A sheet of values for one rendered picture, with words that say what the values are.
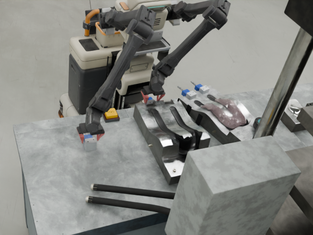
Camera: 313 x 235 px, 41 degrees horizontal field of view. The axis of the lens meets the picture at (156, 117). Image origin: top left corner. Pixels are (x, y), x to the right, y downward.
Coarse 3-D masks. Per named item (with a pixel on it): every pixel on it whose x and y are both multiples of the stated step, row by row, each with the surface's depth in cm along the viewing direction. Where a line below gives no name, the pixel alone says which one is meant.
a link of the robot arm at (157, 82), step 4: (156, 64) 220; (160, 64) 216; (156, 68) 218; (160, 72) 219; (172, 72) 220; (156, 76) 218; (160, 76) 216; (164, 76) 220; (152, 80) 217; (156, 80) 215; (160, 80) 214; (152, 84) 214; (156, 84) 214; (160, 84) 215; (152, 88) 216; (156, 88) 216; (160, 88) 216
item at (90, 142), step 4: (84, 136) 206; (88, 136) 206; (84, 140) 205; (88, 140) 202; (92, 140) 203; (84, 144) 205; (88, 144) 201; (92, 144) 202; (88, 148) 203; (92, 148) 204
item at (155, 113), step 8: (152, 112) 220; (176, 112) 224; (160, 120) 218; (176, 120) 219; (160, 128) 212; (184, 128) 214; (176, 136) 204; (192, 136) 204; (200, 136) 204; (184, 144) 203; (192, 144) 208; (184, 152) 201
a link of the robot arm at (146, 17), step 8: (144, 8) 183; (112, 16) 210; (120, 16) 206; (128, 16) 197; (136, 16) 184; (144, 16) 182; (152, 16) 184; (120, 24) 211; (128, 24) 204; (136, 24) 180; (144, 24) 181; (152, 24) 183; (136, 32) 182; (144, 32) 181
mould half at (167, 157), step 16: (144, 112) 219; (160, 112) 222; (144, 128) 215; (176, 128) 213; (192, 128) 212; (160, 144) 199; (176, 144) 199; (208, 144) 208; (160, 160) 201; (176, 160) 201; (176, 176) 194
